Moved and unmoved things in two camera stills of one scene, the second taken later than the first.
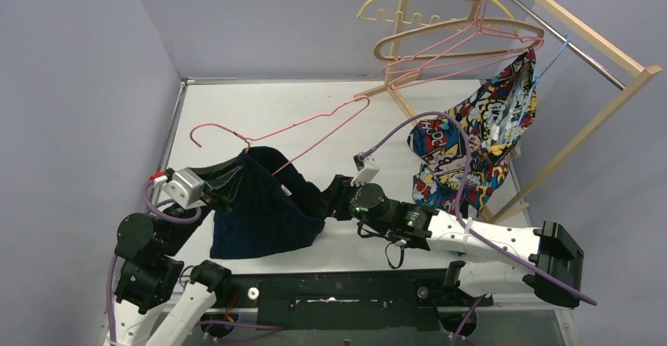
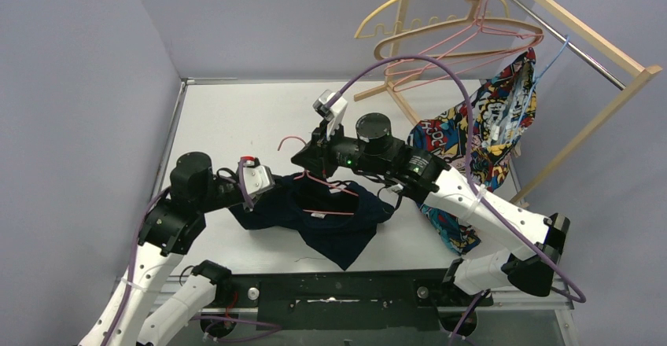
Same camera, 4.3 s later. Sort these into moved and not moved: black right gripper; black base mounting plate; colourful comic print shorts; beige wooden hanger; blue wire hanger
Moved: black right gripper
Not moved: beige wooden hanger; black base mounting plate; blue wire hanger; colourful comic print shorts
